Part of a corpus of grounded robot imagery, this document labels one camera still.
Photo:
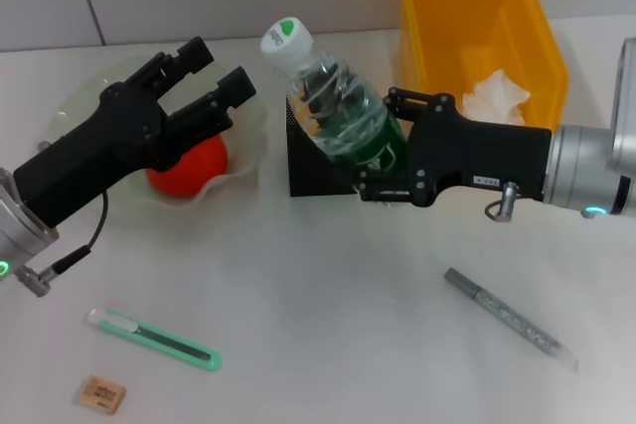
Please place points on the tan eraser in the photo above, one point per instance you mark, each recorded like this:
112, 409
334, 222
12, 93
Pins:
102, 394

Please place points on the silver right wrist connector plug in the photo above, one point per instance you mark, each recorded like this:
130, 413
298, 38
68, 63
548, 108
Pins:
508, 200

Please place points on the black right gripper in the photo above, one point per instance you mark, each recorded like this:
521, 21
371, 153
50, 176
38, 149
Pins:
477, 156

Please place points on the green white utility knife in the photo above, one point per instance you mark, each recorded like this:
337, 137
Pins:
164, 342

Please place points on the white paper ball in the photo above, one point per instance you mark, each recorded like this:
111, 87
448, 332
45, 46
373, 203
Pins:
497, 96

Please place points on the black mesh pen holder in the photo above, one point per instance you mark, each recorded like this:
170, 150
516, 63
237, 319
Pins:
308, 171

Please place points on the translucent green fruit plate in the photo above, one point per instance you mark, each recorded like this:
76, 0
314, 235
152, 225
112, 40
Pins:
243, 146

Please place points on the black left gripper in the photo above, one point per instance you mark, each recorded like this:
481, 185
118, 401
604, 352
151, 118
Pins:
99, 146

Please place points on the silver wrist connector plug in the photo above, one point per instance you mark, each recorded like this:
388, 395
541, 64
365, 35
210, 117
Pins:
32, 280
508, 200

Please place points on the clear green label water bottle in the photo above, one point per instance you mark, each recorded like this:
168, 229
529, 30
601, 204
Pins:
323, 86

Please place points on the red orange fruit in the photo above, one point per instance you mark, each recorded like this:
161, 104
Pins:
199, 171

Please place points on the grey glitter pen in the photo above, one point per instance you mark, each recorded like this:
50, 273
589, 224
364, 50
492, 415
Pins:
502, 312

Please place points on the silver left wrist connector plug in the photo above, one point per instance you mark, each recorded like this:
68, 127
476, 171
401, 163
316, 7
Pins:
32, 280

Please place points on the yellow plastic bin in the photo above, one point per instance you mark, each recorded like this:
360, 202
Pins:
497, 12

